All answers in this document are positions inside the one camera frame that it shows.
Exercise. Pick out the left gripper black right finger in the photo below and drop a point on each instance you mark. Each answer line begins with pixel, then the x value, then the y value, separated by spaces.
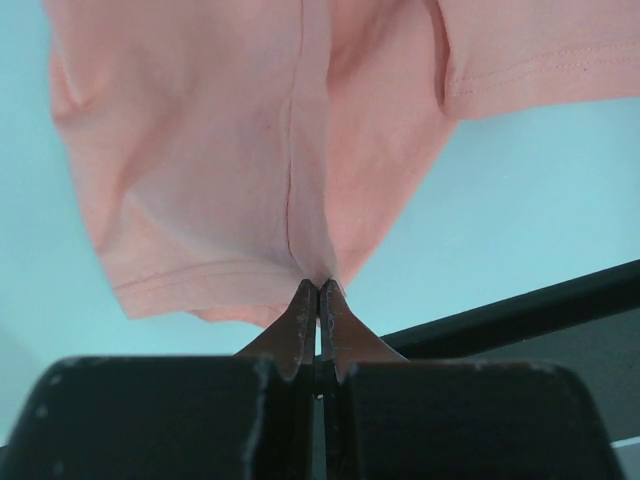
pixel 390 418

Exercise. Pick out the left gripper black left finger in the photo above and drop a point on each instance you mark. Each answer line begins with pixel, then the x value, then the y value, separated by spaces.
pixel 245 416

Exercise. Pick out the salmon pink t shirt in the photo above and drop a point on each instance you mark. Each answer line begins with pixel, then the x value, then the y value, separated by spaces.
pixel 224 151

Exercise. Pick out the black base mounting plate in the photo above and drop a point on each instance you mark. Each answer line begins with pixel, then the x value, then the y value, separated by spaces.
pixel 544 311

